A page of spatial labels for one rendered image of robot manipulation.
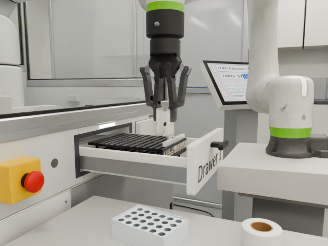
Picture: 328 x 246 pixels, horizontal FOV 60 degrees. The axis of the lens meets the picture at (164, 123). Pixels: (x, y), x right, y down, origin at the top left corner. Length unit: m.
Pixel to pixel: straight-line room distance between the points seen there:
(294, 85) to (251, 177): 0.31
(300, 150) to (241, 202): 0.93
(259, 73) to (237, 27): 1.39
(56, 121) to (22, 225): 0.23
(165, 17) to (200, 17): 1.86
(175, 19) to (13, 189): 0.48
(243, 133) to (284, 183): 0.93
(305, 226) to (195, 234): 0.46
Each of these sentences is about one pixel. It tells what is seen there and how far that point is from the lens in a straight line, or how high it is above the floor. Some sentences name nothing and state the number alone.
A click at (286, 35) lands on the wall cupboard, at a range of 4.04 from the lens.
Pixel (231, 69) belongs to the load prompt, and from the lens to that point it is 1.69.
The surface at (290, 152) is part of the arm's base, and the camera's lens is 0.94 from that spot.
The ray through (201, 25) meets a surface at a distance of 2.51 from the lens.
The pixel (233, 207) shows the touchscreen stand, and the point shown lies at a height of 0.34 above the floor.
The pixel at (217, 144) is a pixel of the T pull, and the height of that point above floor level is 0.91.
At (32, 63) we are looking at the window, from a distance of 0.68.
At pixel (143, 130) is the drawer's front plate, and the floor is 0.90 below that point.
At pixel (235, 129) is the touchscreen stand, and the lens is 1.68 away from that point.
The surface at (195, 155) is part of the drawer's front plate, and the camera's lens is 0.61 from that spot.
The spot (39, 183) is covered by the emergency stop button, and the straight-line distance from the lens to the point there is 0.59.
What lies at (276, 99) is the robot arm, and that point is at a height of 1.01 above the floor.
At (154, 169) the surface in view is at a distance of 0.66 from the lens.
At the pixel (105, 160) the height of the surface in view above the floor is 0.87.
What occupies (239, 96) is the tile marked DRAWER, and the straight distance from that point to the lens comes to 1.56.
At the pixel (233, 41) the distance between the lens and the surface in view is 2.43.
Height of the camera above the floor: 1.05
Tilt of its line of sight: 7 degrees down
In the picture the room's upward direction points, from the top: straight up
